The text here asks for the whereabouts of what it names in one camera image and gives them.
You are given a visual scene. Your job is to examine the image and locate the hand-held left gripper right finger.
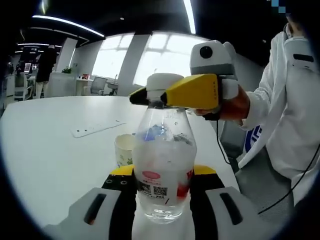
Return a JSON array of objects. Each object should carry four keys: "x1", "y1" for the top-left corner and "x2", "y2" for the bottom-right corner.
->
[{"x1": 189, "y1": 164, "x2": 266, "y2": 240}]

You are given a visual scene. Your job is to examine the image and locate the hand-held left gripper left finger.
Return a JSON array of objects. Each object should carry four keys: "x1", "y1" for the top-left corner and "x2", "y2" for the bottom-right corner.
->
[{"x1": 43, "y1": 165, "x2": 138, "y2": 240}]

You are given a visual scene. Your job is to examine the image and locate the white paper cup green print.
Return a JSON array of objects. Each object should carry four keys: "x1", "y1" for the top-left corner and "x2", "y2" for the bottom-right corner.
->
[{"x1": 114, "y1": 133, "x2": 137, "y2": 169}]

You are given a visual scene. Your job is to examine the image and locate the clear plastic item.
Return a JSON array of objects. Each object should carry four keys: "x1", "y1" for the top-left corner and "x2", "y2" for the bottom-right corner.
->
[{"x1": 131, "y1": 72, "x2": 198, "y2": 225}]

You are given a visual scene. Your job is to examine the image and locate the person's right hand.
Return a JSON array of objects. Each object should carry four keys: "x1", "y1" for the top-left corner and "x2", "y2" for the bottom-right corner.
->
[{"x1": 193, "y1": 83, "x2": 251, "y2": 122}]

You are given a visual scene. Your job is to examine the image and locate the white mesh office chair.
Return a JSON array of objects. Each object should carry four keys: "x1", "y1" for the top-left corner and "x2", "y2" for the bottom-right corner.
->
[{"x1": 89, "y1": 76, "x2": 108, "y2": 96}]

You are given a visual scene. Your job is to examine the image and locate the large window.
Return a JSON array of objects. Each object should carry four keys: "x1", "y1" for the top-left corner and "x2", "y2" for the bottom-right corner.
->
[{"x1": 134, "y1": 32, "x2": 201, "y2": 86}]

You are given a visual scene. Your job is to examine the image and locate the small window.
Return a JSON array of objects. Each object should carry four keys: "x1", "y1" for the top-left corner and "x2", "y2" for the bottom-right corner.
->
[{"x1": 91, "y1": 34, "x2": 133, "y2": 81}]

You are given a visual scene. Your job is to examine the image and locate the white table socket strip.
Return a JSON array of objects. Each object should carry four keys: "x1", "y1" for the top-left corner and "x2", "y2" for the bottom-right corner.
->
[{"x1": 69, "y1": 119, "x2": 128, "y2": 139}]

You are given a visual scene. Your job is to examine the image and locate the white low cabinet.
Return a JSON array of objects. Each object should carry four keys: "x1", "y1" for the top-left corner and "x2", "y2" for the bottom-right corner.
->
[{"x1": 47, "y1": 72, "x2": 77, "y2": 97}]

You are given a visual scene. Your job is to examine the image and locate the white table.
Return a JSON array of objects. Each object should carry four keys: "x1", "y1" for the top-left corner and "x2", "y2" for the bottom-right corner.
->
[{"x1": 0, "y1": 96, "x2": 241, "y2": 240}]

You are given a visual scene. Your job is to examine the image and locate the white grey chest device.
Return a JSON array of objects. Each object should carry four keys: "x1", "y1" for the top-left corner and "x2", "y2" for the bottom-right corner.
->
[{"x1": 283, "y1": 36, "x2": 316, "y2": 73}]

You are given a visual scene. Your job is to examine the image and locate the person in white coat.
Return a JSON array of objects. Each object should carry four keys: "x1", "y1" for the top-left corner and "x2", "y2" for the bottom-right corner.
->
[{"x1": 237, "y1": 31, "x2": 320, "y2": 208}]

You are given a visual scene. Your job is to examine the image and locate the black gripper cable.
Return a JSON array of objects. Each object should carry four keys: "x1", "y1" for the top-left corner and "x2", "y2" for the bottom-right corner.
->
[{"x1": 215, "y1": 119, "x2": 232, "y2": 166}]

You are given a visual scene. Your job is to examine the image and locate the black chest device cable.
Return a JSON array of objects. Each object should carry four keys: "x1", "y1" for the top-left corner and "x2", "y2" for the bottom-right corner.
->
[{"x1": 257, "y1": 147, "x2": 320, "y2": 215}]

